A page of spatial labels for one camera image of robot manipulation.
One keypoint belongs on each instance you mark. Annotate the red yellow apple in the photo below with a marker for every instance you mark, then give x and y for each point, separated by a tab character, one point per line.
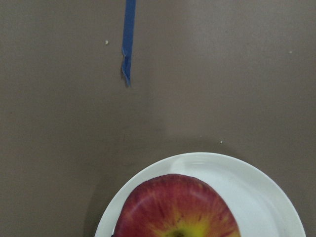
175	205

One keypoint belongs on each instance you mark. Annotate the white plate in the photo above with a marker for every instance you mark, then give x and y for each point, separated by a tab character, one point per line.
259	205

